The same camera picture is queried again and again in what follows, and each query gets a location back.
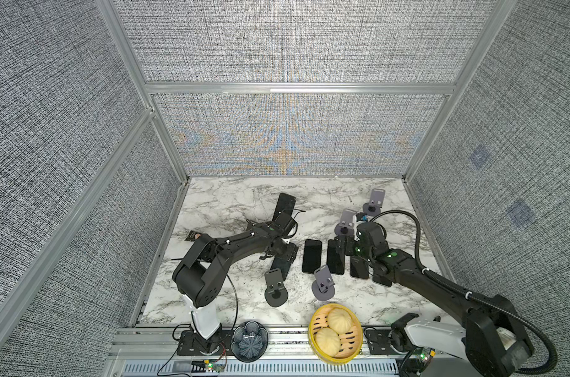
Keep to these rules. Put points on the steamed bun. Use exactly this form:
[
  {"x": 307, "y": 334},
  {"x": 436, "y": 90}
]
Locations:
[
  {"x": 328, "y": 341},
  {"x": 339, "y": 320}
]

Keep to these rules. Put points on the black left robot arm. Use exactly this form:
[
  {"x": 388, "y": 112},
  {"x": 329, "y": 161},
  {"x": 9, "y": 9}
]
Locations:
[{"x": 202, "y": 272}]

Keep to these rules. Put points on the purple stand back right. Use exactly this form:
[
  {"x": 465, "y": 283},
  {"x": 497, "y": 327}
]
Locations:
[{"x": 346, "y": 224}]

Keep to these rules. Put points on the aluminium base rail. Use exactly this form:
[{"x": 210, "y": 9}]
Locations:
[{"x": 154, "y": 351}]

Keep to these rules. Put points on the dark flower shaped dish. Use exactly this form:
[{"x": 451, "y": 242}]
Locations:
[{"x": 249, "y": 341}]

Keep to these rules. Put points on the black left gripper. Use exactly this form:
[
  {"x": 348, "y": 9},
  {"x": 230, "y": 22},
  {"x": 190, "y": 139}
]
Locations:
[{"x": 290, "y": 255}]

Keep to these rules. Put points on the black snack packet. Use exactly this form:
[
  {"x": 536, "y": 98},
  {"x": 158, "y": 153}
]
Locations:
[{"x": 192, "y": 236}]

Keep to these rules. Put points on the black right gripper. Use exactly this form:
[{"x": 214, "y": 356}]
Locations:
[{"x": 349, "y": 241}]

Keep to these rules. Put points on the phone with reflective screen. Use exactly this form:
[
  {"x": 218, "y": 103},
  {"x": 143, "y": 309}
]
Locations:
[{"x": 335, "y": 258}]

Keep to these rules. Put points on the green edged phone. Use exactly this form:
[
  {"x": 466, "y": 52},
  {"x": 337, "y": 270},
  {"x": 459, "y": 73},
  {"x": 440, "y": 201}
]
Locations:
[{"x": 382, "y": 280}]

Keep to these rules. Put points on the purple front phone stand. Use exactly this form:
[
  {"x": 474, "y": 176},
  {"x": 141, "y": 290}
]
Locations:
[{"x": 323, "y": 287}]

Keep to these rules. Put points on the purple phone stand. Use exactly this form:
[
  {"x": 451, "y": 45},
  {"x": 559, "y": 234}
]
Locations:
[
  {"x": 374, "y": 206},
  {"x": 323, "y": 287}
]

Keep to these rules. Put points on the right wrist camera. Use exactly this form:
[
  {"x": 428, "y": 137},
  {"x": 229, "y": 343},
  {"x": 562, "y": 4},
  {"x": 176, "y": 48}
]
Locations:
[{"x": 371, "y": 235}]

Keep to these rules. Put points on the lower steamed bun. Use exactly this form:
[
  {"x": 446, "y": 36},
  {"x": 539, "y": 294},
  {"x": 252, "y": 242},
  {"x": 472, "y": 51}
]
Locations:
[{"x": 328, "y": 341}]

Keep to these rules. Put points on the dark front phone stand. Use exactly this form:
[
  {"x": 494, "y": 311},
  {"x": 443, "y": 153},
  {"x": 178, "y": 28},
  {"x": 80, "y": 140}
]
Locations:
[{"x": 275, "y": 293}]

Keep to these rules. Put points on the bamboo steamer basket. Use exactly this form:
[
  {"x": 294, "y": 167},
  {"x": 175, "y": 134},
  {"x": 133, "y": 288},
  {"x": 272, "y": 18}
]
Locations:
[{"x": 351, "y": 342}]

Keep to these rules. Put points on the upper steamed bun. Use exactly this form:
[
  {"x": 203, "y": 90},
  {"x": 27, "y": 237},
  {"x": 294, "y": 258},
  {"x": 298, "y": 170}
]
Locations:
[{"x": 339, "y": 320}]

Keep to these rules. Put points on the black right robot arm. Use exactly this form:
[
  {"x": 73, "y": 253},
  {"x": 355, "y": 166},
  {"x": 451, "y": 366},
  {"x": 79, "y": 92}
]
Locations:
[{"x": 489, "y": 333}]

